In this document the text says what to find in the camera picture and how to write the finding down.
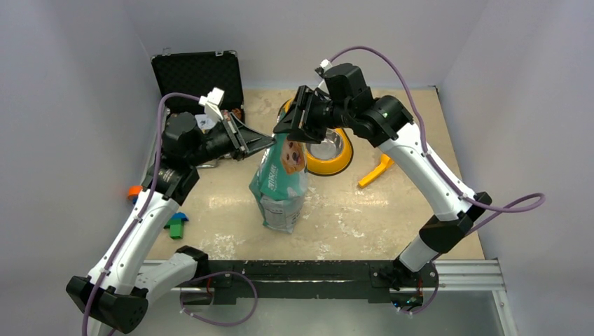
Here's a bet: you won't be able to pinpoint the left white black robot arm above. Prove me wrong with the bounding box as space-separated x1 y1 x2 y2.
67 112 275 335

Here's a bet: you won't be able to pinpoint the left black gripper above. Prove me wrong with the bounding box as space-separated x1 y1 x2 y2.
186 112 275 167

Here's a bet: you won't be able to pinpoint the black poker chip case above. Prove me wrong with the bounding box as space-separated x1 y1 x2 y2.
150 50 247 169

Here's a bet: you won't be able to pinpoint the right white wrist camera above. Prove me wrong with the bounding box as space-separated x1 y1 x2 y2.
315 59 333 76

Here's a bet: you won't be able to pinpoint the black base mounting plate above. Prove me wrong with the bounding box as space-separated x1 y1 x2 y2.
180 260 438 305

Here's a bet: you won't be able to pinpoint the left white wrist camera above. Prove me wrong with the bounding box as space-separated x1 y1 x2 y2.
198 87 224 123

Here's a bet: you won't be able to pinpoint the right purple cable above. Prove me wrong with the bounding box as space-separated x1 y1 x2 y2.
324 45 546 214

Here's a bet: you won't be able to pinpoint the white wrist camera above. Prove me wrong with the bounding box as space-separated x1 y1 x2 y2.
198 87 224 123
315 59 333 76

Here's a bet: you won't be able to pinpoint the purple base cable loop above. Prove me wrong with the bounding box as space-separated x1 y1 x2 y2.
179 270 258 326

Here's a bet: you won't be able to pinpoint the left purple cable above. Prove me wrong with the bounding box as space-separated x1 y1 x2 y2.
81 92 207 336

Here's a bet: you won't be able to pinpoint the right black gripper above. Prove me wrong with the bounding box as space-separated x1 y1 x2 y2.
272 85 352 144

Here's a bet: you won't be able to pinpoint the green dog food bag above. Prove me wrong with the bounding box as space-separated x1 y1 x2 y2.
249 134 308 234

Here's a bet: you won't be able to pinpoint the green blue toy blocks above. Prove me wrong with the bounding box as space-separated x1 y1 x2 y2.
164 212 189 239

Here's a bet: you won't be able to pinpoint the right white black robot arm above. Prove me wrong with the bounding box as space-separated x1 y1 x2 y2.
274 63 492 285

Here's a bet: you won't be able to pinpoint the yellow plastic scoop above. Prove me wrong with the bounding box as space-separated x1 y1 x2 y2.
358 153 394 188

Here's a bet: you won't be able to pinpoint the yellow double pet bowl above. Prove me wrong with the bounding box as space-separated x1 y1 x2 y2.
283 97 354 177

